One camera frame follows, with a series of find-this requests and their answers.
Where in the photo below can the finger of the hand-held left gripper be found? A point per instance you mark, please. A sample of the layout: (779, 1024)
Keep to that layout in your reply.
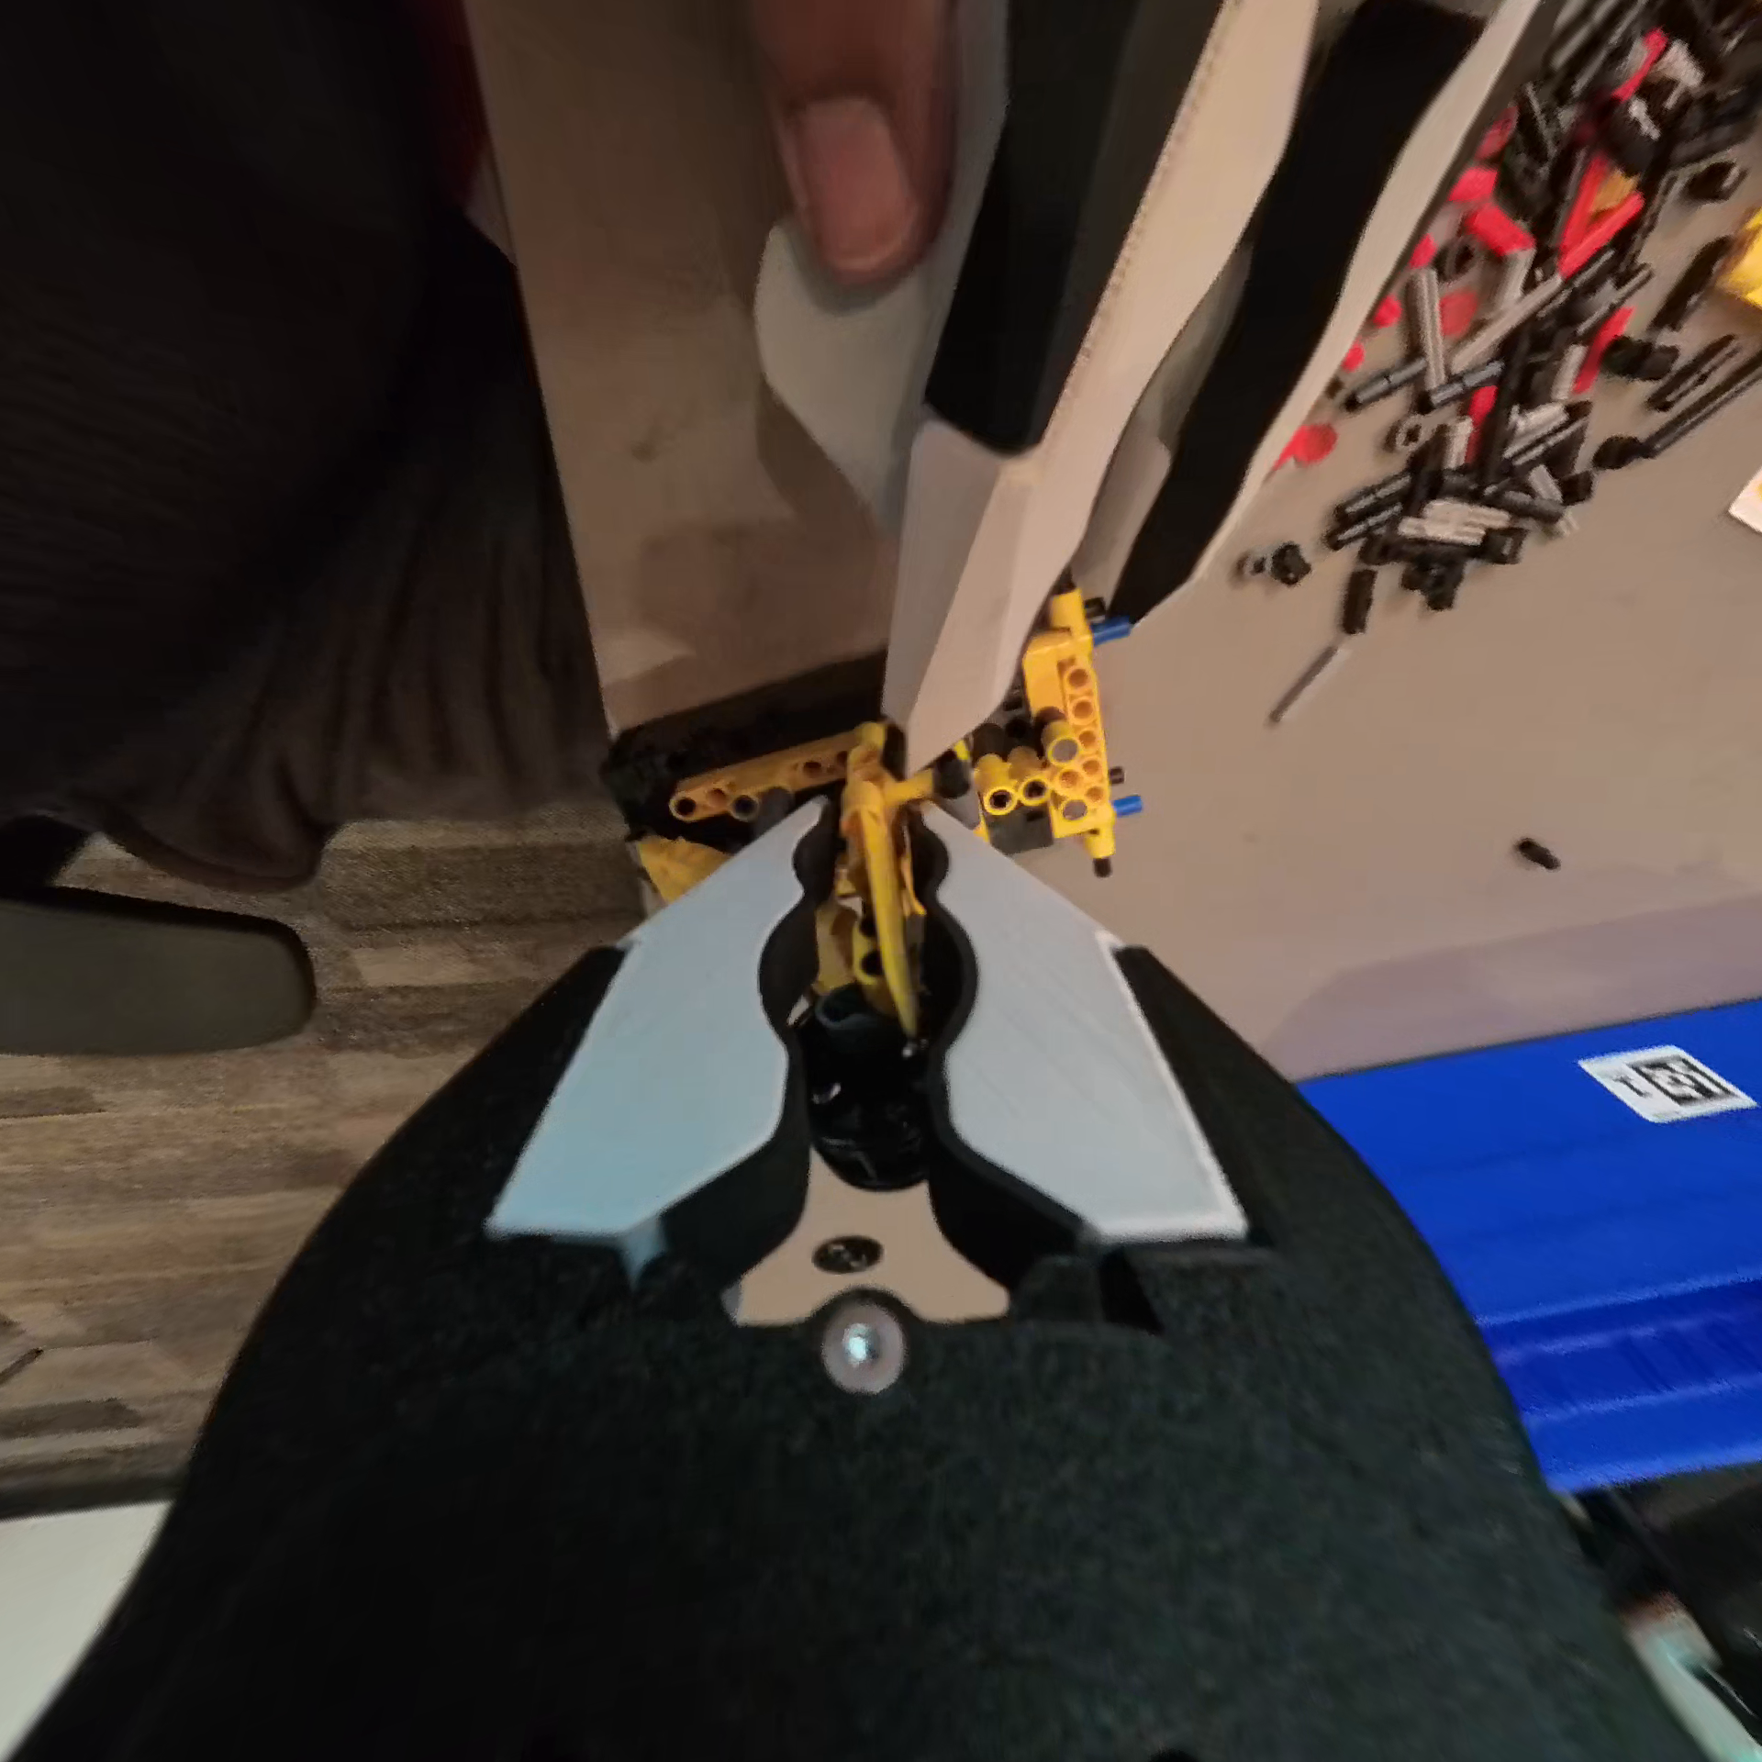
(1308, 276)
(991, 578)

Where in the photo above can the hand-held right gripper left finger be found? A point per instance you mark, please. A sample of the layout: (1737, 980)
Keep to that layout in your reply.
(647, 1101)

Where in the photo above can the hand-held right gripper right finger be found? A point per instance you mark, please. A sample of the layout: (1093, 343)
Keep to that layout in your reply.
(1086, 1101)

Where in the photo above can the black yellow toy brick base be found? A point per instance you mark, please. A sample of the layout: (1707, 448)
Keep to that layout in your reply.
(1060, 771)

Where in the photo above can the black toy wheel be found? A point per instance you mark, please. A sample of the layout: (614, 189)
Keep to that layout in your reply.
(866, 1114)

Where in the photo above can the person's left hand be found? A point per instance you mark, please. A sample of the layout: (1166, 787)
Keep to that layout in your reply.
(853, 137)

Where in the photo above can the pile of loose toy pieces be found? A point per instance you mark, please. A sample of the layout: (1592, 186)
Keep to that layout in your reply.
(1515, 344)

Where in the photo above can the round table grommet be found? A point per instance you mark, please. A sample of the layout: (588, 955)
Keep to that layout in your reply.
(845, 1255)

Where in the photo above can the grey toy axle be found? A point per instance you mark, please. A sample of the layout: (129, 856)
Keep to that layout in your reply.
(1311, 681)

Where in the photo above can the yellow toy panel piece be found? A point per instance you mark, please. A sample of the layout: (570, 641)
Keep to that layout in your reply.
(1746, 260)

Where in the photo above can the nested blue plastic bins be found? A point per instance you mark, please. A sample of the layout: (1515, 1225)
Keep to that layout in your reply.
(1555, 1237)

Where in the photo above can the small black toy pin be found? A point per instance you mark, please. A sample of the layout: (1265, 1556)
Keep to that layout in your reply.
(1538, 855)

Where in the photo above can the white printed tag sticker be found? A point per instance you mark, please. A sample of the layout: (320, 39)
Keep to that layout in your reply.
(1665, 1082)

